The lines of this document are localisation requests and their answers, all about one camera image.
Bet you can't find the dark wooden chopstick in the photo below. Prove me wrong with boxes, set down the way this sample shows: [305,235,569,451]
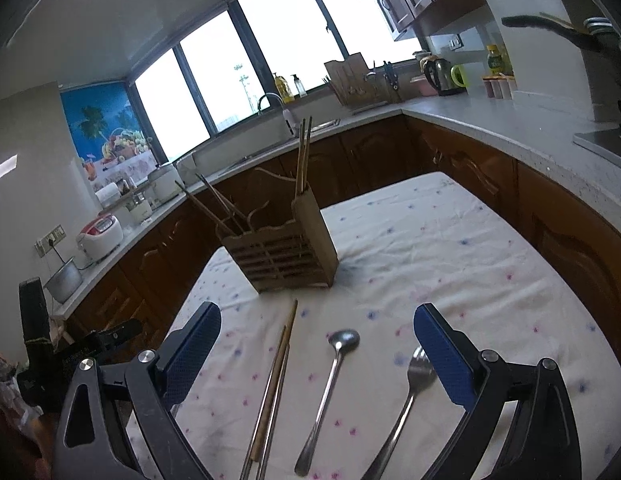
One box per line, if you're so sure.
[300,116,313,194]

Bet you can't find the lower wooden cabinets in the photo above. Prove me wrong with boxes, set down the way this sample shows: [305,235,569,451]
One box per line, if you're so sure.
[66,116,621,362]

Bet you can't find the aluminium pot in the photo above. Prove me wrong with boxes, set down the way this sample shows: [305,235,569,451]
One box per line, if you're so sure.
[44,258,84,304]

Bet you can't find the steel fork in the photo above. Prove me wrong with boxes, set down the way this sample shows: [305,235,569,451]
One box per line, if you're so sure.
[361,347,437,480]

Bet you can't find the red white rice cooker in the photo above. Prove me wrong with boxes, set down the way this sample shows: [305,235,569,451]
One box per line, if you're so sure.
[76,214,124,262]

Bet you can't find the white floral tablecloth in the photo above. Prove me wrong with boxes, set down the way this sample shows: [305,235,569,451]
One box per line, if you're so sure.
[175,172,621,479]

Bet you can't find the small white electric pot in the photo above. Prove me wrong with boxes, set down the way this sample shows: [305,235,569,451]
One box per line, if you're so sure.
[125,192,153,224]

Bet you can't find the brown wooden utensil holder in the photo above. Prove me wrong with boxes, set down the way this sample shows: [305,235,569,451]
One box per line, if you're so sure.
[215,167,339,292]

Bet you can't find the steel spoon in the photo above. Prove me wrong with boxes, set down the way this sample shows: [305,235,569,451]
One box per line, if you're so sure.
[294,328,361,478]

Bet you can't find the fruit poster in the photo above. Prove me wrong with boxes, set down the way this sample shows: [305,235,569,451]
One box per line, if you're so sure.
[61,82,158,191]

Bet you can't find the chrome sink faucet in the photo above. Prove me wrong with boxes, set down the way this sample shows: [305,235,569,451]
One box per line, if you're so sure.
[257,92,300,136]

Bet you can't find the steel sink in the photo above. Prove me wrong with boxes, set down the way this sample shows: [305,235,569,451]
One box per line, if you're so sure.
[227,118,341,170]

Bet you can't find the yellow dish soap bottle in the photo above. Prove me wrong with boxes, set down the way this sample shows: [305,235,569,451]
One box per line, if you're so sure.
[274,74,294,104]

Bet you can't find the clear soap bottle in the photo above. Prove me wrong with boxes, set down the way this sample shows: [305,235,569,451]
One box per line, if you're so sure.
[293,74,307,99]

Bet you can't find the wooden cutting board rack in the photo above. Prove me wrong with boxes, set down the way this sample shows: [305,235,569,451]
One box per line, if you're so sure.
[325,52,388,112]

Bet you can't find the seasoning bottle group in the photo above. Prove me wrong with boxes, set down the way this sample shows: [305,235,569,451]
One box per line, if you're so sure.
[482,44,517,100]

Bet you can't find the pink container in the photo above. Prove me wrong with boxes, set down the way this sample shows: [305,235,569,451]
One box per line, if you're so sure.
[411,75,437,96]

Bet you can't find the green cup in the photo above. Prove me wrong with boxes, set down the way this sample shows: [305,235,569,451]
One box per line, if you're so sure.
[451,64,469,88]

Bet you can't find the knife block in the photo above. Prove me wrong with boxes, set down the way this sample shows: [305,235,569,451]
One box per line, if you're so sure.
[383,61,402,103]

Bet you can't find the wall power socket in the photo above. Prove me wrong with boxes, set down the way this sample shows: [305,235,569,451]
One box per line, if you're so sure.
[35,224,66,258]

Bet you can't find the black pan handle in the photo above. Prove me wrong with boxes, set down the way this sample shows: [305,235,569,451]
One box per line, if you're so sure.
[501,13,621,58]

